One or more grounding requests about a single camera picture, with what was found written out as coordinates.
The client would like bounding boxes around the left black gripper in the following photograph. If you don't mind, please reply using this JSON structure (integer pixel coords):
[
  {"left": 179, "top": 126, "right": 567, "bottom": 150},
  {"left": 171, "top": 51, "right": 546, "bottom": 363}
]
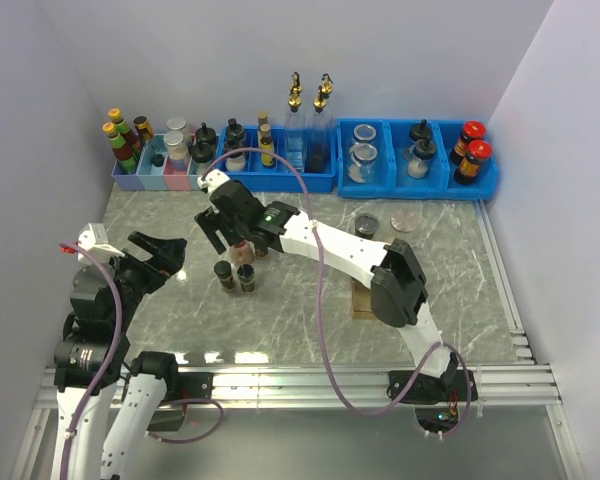
[{"left": 106, "top": 229, "right": 186, "bottom": 329}]

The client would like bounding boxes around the pink lid spice jar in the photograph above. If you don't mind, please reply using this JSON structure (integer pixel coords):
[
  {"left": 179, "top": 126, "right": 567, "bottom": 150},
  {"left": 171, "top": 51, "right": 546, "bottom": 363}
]
[{"left": 229, "top": 240, "right": 255, "bottom": 267}]

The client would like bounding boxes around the silver lid spice jar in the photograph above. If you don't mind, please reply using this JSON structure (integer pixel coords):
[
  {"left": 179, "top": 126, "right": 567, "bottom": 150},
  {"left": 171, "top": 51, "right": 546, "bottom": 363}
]
[{"left": 390, "top": 210, "right": 421, "bottom": 233}]

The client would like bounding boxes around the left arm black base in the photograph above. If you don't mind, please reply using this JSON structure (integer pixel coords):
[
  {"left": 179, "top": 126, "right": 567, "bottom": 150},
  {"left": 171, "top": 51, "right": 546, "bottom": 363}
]
[{"left": 148, "top": 372, "right": 214, "bottom": 434}]

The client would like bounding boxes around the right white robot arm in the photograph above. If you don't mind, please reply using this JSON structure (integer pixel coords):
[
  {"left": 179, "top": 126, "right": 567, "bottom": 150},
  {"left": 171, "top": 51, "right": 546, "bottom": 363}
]
[{"left": 196, "top": 170, "right": 458, "bottom": 400}]

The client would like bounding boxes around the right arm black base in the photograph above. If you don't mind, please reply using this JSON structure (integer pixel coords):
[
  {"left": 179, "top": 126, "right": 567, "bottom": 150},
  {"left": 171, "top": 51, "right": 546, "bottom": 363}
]
[{"left": 400, "top": 371, "right": 478, "bottom": 436}]

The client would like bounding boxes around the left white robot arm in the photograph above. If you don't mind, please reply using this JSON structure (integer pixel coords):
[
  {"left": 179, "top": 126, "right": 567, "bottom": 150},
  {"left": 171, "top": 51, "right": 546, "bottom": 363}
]
[{"left": 51, "top": 224, "right": 187, "bottom": 479}]

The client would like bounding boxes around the small black cap bottle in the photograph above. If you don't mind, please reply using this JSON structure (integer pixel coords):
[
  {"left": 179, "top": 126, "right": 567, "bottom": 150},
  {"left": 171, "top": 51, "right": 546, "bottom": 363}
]
[{"left": 213, "top": 260, "right": 235, "bottom": 292}]

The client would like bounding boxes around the dark shaker spice bottle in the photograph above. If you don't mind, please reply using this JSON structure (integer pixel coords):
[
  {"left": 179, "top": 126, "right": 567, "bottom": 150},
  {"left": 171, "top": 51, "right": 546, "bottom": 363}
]
[{"left": 237, "top": 264, "right": 256, "bottom": 293}]

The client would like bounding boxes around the pale blue storage bin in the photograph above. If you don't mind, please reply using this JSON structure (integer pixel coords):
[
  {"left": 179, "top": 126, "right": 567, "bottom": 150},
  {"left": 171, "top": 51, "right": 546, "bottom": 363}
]
[{"left": 186, "top": 149, "right": 220, "bottom": 192}]

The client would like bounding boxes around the pink storage bin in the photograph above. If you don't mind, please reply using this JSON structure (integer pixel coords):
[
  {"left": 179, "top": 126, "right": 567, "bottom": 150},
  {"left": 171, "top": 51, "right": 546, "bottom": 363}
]
[{"left": 163, "top": 157, "right": 191, "bottom": 191}]

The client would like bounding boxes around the front black pourer jar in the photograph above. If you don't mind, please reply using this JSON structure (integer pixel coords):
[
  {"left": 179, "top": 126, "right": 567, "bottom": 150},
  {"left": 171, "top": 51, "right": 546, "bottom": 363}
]
[{"left": 191, "top": 141, "right": 215, "bottom": 175}]

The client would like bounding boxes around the black pourer jar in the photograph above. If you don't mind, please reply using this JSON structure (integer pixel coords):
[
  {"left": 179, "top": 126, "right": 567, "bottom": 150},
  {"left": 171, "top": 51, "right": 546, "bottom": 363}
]
[
  {"left": 191, "top": 141, "right": 215, "bottom": 175},
  {"left": 195, "top": 122, "right": 218, "bottom": 149}
]

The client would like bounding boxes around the light blue storage bin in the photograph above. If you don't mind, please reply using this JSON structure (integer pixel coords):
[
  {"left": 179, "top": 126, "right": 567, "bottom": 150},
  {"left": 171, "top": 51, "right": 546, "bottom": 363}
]
[{"left": 136, "top": 134, "right": 167, "bottom": 191}]

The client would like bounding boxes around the front cork yellow bottle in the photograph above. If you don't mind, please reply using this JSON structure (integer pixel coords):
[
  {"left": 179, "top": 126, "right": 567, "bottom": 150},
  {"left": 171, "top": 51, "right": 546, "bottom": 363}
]
[{"left": 258, "top": 123, "right": 276, "bottom": 169}]

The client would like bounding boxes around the front silver lid jar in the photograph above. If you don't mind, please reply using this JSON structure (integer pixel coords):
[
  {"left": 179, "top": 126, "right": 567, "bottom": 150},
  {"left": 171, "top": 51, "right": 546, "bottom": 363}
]
[{"left": 163, "top": 131, "right": 191, "bottom": 172}]

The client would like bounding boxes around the purple storage bin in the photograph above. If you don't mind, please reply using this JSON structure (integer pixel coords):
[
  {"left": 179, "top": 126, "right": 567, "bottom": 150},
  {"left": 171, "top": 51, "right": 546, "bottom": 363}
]
[{"left": 111, "top": 162, "right": 144, "bottom": 191}]

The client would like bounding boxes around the blue divided crate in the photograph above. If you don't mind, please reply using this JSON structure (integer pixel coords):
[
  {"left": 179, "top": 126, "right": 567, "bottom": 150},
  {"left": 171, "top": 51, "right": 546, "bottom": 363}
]
[{"left": 217, "top": 125, "right": 338, "bottom": 194}]

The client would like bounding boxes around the small black cap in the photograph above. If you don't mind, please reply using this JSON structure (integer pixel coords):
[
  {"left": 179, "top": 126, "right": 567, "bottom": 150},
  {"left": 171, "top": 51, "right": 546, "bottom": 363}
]
[{"left": 151, "top": 154, "right": 164, "bottom": 167}]

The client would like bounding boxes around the rear black top shaker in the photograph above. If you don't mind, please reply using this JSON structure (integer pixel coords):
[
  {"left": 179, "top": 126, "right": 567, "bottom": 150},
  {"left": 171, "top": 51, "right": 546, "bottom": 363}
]
[{"left": 225, "top": 118, "right": 246, "bottom": 145}]

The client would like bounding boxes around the black shaker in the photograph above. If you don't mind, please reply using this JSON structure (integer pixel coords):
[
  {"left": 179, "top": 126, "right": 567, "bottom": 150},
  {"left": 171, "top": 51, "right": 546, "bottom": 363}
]
[
  {"left": 225, "top": 118, "right": 246, "bottom": 145},
  {"left": 224, "top": 137, "right": 246, "bottom": 172}
]

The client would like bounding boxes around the front black top shaker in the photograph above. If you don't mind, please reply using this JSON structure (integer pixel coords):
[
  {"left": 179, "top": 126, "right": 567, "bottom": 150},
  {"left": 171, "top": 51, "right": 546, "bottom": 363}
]
[{"left": 224, "top": 137, "right": 246, "bottom": 172}]

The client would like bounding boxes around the rear black pourer jar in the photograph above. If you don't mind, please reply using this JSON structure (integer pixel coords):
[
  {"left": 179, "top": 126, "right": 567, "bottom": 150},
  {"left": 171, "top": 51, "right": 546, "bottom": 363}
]
[{"left": 195, "top": 122, "right": 218, "bottom": 149}]

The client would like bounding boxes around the front red sauce bottle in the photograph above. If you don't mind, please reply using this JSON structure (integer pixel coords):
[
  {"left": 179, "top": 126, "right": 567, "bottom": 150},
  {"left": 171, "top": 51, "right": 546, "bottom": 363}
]
[{"left": 102, "top": 122, "right": 137, "bottom": 174}]

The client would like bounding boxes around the red sauce bottle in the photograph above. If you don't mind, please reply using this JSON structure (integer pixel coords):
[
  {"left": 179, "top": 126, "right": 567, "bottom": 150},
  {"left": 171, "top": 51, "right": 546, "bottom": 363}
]
[
  {"left": 108, "top": 108, "right": 142, "bottom": 157},
  {"left": 102, "top": 122, "right": 137, "bottom": 174}
]

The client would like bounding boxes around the rear silver lid jar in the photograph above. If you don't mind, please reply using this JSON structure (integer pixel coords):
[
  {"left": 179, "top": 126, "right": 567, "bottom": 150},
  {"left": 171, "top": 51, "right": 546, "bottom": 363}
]
[{"left": 166, "top": 117, "right": 191, "bottom": 140}]

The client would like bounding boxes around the rear cork bottle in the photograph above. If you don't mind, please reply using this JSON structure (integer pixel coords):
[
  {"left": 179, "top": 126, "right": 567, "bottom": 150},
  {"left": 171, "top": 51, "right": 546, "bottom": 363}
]
[{"left": 257, "top": 111, "right": 270, "bottom": 132}]

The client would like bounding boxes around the left glass oil bottle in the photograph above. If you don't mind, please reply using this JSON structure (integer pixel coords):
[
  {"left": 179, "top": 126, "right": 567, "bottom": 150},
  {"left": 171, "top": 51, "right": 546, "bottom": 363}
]
[{"left": 284, "top": 72, "right": 306, "bottom": 172}]

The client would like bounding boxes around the rear red sauce bottle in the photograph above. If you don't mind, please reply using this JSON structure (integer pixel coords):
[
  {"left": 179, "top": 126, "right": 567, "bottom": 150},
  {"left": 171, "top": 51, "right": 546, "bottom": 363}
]
[{"left": 108, "top": 108, "right": 142, "bottom": 157}]

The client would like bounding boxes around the dark yellow label bottle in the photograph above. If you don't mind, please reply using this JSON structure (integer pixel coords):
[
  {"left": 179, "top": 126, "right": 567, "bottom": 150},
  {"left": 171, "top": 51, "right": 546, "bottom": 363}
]
[{"left": 133, "top": 115, "right": 154, "bottom": 144}]

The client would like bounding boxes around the right dark oil bottle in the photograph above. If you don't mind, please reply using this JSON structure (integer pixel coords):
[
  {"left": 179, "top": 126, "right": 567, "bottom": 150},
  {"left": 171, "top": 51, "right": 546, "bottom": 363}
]
[{"left": 305, "top": 73, "right": 333, "bottom": 173}]

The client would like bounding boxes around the front clear glass jar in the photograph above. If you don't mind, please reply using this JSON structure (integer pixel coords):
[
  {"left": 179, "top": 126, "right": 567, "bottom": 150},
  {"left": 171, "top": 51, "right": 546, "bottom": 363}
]
[{"left": 347, "top": 143, "right": 378, "bottom": 184}]

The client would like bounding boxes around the clear glass jar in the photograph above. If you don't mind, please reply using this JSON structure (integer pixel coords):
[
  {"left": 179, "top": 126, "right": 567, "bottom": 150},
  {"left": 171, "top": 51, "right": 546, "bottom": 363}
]
[
  {"left": 353, "top": 123, "right": 377, "bottom": 146},
  {"left": 347, "top": 143, "right": 378, "bottom": 184}
]

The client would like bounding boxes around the large blue triple bin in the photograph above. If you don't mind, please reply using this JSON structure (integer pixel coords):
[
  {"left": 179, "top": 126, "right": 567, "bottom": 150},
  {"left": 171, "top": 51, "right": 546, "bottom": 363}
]
[{"left": 336, "top": 118, "right": 500, "bottom": 201}]

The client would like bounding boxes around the rear clear glass jar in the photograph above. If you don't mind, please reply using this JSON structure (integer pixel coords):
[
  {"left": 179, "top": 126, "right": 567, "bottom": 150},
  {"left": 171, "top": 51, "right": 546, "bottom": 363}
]
[{"left": 353, "top": 123, "right": 377, "bottom": 146}]

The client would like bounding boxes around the front black lid sugar jar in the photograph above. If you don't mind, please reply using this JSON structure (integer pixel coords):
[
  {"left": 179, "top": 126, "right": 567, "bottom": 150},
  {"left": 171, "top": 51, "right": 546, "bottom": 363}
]
[{"left": 403, "top": 138, "right": 437, "bottom": 179}]

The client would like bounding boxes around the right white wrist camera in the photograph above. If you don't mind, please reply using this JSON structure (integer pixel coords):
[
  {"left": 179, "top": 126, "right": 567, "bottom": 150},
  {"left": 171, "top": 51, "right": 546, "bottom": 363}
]
[{"left": 197, "top": 169, "right": 231, "bottom": 195}]

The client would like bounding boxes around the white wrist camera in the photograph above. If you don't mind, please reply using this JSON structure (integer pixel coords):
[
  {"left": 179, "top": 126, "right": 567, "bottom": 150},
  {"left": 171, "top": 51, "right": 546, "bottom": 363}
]
[
  {"left": 75, "top": 223, "right": 124, "bottom": 264},
  {"left": 197, "top": 169, "right": 231, "bottom": 195}
]

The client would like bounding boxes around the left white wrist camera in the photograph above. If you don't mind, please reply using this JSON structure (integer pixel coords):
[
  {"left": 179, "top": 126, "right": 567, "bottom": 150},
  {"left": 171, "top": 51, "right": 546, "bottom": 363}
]
[{"left": 75, "top": 223, "right": 124, "bottom": 264}]

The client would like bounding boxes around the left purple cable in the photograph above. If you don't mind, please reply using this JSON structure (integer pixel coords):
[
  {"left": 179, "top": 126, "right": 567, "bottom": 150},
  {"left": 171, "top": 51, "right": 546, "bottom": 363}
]
[{"left": 59, "top": 239, "right": 225, "bottom": 480}]

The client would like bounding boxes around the purple cable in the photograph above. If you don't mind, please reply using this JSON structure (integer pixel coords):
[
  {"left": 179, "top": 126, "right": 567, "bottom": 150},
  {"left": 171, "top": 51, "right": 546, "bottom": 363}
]
[
  {"left": 59, "top": 239, "right": 225, "bottom": 480},
  {"left": 199, "top": 147, "right": 474, "bottom": 417}
]

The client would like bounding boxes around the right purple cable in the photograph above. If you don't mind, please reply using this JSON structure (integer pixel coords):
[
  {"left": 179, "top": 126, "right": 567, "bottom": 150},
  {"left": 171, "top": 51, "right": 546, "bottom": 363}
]
[{"left": 199, "top": 147, "right": 474, "bottom": 417}]

